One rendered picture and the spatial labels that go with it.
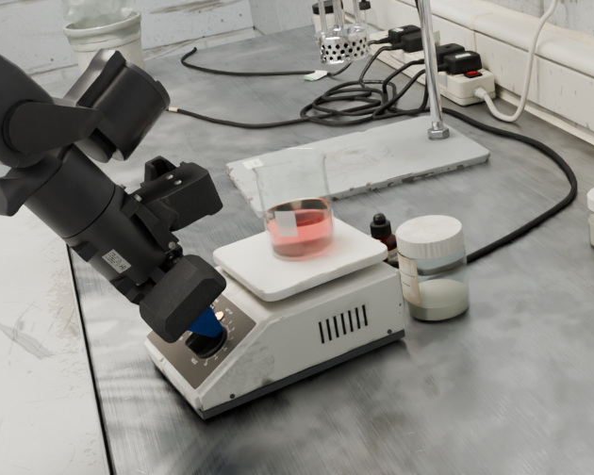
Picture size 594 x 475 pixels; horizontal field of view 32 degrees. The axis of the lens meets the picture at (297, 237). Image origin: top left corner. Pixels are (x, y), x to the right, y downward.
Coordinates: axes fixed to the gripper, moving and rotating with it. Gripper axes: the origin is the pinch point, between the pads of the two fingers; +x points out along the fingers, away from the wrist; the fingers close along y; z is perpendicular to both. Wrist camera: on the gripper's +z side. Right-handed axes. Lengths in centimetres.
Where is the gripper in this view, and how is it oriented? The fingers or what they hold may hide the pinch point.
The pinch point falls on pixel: (189, 304)
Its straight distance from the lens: 84.4
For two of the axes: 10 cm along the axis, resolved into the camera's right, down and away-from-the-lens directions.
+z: 6.8, -7.3, 1.2
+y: -4.6, -2.9, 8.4
